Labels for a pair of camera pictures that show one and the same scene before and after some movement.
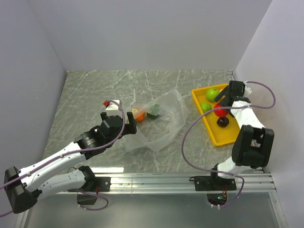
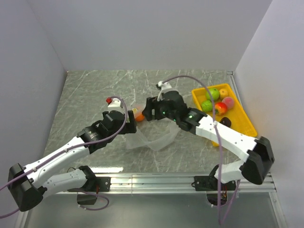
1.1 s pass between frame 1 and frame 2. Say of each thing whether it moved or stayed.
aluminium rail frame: stayed
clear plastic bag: stayed
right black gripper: moved
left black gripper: stayed
